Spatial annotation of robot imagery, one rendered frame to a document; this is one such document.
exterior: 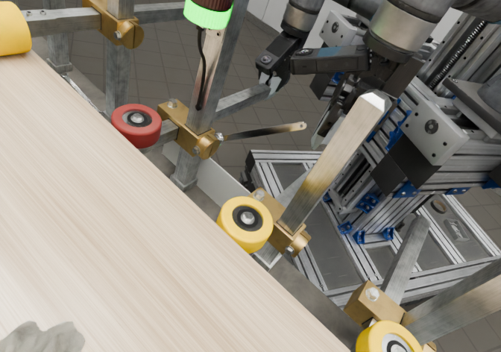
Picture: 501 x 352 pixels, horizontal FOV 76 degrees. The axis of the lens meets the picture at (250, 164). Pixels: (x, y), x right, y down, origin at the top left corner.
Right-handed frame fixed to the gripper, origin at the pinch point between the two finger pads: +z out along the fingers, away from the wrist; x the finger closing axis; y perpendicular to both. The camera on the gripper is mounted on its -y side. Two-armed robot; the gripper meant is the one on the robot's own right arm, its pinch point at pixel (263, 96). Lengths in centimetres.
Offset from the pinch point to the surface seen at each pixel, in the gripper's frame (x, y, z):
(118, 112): 2.3, -43.4, -9.5
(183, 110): 1.3, -29.4, -5.5
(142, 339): -27, -61, -9
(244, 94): 0.0, -10.2, -4.1
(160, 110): 3.9, -32.9, -5.0
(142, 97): 101, 44, 83
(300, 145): 12, 106, 85
